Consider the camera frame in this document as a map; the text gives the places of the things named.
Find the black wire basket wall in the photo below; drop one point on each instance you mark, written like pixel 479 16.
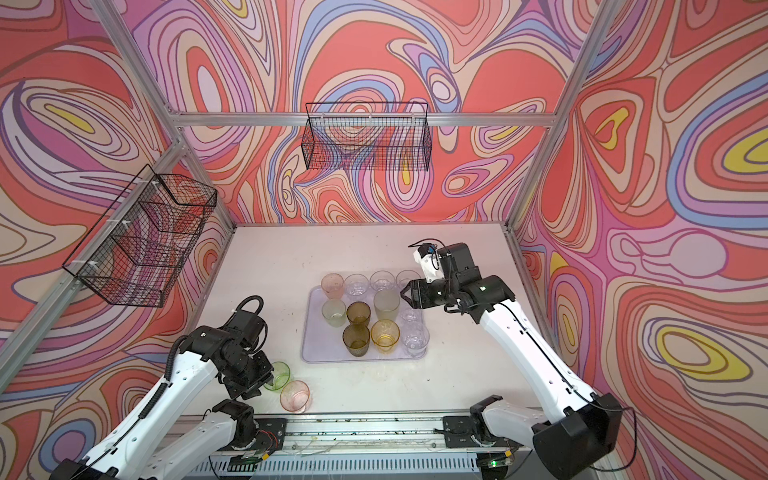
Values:
pixel 146 247
pixel 367 135

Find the pale green glass front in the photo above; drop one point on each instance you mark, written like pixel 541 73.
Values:
pixel 386 304

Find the dark olive glass front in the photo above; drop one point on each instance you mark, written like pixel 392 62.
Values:
pixel 356 339

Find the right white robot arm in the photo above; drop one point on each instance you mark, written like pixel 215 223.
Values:
pixel 574 427

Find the yellow glass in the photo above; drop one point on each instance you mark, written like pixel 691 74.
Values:
pixel 385 335

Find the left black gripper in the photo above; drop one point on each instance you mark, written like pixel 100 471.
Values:
pixel 254 388

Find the small clear glass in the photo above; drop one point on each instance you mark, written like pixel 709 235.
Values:
pixel 409 315

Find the dark olive glass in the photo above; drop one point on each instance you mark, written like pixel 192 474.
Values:
pixel 356 339
pixel 358 313

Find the dark olive glass back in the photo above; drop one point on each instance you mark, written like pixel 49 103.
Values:
pixel 358 313

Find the black wire basket left wall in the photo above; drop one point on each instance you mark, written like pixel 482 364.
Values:
pixel 146 247

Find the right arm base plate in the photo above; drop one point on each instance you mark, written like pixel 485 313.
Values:
pixel 463 431

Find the lavender plastic tray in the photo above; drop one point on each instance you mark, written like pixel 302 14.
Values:
pixel 323 343

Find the light green glass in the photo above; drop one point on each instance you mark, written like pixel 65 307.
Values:
pixel 334 312

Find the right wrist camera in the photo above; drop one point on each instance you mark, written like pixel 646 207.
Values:
pixel 428 259

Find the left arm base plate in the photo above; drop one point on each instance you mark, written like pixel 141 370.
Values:
pixel 263 435

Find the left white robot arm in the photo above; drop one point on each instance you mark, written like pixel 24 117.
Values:
pixel 131 450

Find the black wire basket back wall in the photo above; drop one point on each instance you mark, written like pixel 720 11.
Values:
pixel 367 135

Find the peach pink glass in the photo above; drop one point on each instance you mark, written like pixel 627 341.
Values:
pixel 332 285

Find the aluminium front rail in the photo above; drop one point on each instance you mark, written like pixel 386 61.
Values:
pixel 371 432

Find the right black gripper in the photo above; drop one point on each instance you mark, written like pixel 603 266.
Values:
pixel 419 292

